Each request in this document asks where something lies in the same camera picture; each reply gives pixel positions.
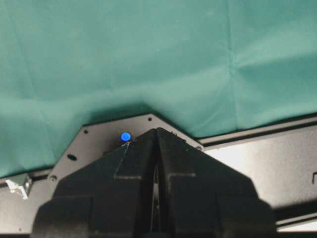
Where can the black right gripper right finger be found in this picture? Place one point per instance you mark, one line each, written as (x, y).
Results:
(208, 199)

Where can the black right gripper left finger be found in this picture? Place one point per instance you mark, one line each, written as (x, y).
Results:
(109, 198)

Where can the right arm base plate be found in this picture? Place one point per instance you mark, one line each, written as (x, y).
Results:
(94, 140)

